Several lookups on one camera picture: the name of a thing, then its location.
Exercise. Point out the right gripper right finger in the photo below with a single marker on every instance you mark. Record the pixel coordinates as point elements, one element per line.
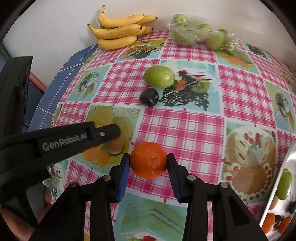
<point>231,218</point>

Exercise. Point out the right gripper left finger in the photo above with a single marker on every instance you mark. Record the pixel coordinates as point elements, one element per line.
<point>66,218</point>

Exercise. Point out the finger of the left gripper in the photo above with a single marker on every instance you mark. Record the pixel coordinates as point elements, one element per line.
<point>52,145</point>

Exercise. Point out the dark plum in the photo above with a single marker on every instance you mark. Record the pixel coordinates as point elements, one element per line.
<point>292,207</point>
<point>277,222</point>
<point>149,97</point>

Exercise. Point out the small green apple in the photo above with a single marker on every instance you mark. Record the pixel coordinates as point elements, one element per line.
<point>159,76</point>

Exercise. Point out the orange tangerine front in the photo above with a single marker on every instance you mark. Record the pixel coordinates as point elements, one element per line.
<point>268,223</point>

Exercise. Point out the small brown longan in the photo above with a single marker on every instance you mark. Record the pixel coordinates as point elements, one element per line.
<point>274,202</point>

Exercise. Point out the orange tangerine with stem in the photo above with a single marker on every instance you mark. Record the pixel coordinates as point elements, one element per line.
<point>284,224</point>

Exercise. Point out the large green mango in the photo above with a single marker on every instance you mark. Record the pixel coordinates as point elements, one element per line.
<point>284,185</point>

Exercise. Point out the large steel plate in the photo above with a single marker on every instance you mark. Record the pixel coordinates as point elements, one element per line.
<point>281,203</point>

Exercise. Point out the checkered fruit tablecloth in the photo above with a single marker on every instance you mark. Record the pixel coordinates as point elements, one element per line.
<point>228,117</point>

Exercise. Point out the banana bunch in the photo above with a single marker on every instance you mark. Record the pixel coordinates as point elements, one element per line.
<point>117,33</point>

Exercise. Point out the clear tray of green fruit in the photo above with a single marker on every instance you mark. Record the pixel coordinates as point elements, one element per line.
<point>187,30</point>

